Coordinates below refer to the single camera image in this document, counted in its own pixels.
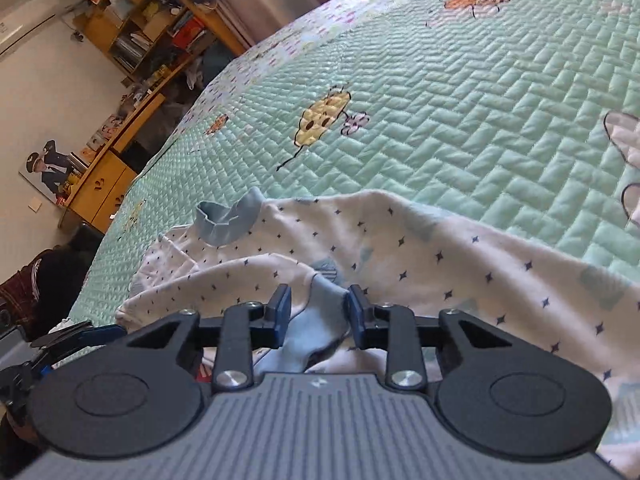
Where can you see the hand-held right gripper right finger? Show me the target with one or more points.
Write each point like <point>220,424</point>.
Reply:
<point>352,310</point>

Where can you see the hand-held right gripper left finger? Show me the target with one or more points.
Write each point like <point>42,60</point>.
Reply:
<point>284,310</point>

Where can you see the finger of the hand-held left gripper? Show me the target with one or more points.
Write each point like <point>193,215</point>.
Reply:
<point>105,334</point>

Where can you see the white star-print shirt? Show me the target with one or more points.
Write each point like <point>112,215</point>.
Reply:
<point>450,270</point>

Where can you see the red plaid cloth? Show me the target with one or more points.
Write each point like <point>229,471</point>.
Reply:
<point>20,285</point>

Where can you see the wooden desk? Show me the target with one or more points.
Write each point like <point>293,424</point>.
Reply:
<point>100,185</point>

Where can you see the dark teal bag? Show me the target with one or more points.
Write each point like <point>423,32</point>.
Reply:
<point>217,62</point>

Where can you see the white air conditioner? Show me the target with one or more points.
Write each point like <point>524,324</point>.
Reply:
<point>25,25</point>

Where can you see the wall poster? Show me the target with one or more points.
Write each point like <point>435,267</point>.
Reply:
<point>47,172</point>

